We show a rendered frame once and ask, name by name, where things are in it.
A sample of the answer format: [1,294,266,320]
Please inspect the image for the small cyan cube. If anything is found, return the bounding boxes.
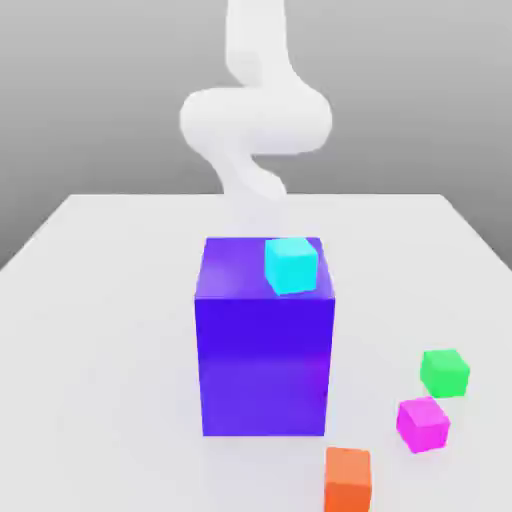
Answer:
[264,236,319,297]

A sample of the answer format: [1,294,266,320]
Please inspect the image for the small green cube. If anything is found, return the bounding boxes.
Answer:
[419,348,472,400]

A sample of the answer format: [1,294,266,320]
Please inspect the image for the small magenta cube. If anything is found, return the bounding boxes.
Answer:
[395,395,452,455]

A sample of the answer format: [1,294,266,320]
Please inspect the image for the small orange cube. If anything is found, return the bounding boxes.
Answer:
[323,446,373,512]

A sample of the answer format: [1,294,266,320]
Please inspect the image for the large purple box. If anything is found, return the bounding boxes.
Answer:
[193,236,336,438]

